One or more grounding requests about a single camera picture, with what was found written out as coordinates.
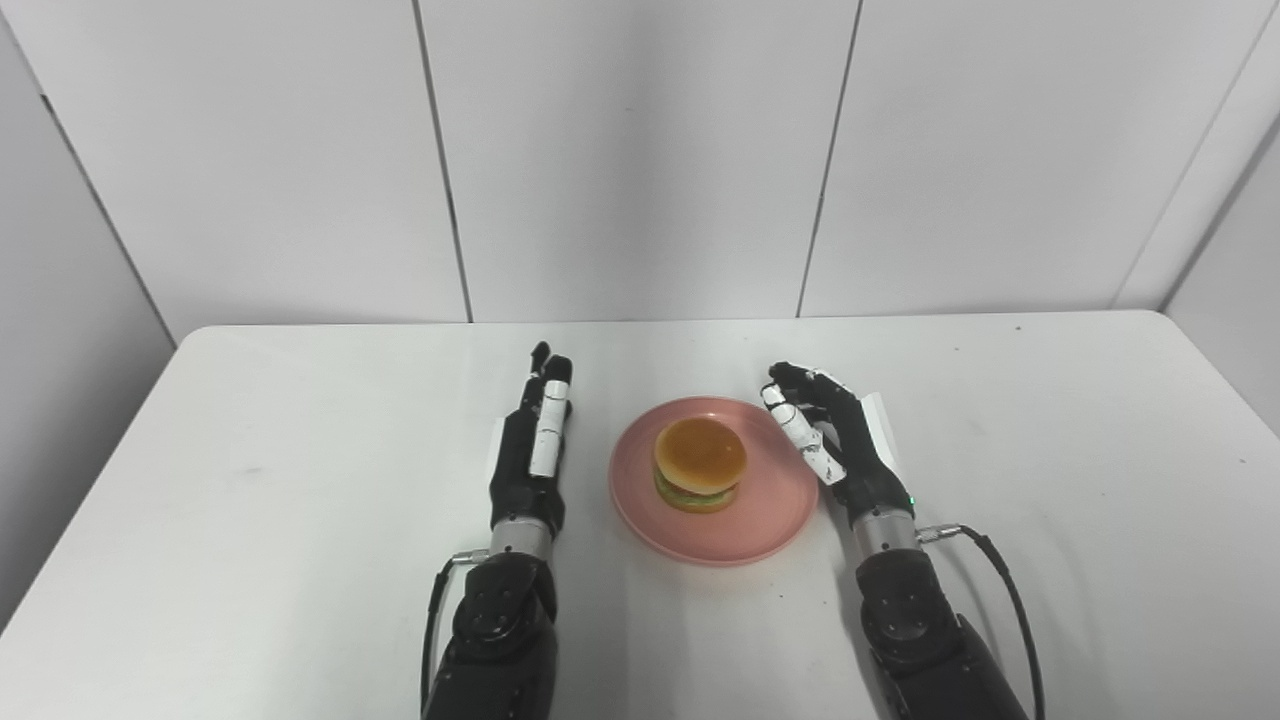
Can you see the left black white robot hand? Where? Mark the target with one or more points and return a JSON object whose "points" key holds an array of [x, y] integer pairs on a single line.
{"points": [[525, 480]]}

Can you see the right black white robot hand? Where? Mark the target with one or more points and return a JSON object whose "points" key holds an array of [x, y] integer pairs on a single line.
{"points": [[850, 450]]}

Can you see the pink round plate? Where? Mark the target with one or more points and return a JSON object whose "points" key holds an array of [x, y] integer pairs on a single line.
{"points": [[770, 500]]}

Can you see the toy hamburger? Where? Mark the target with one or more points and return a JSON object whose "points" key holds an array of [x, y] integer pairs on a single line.
{"points": [[700, 460]]}

